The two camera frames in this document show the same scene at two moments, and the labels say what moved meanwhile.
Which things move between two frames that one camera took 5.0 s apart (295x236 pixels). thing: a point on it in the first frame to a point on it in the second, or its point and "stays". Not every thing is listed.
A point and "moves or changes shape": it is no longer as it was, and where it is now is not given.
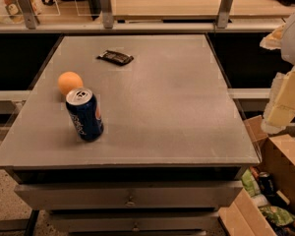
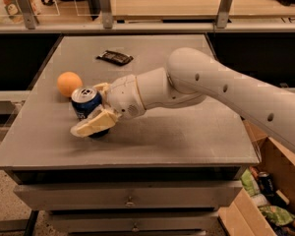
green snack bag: (276, 214) stays
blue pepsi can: (86, 114) moves or changes shape
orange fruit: (69, 81) stays
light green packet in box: (250, 183) stays
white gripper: (294, 39) to (124, 95)
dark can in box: (266, 182) stays
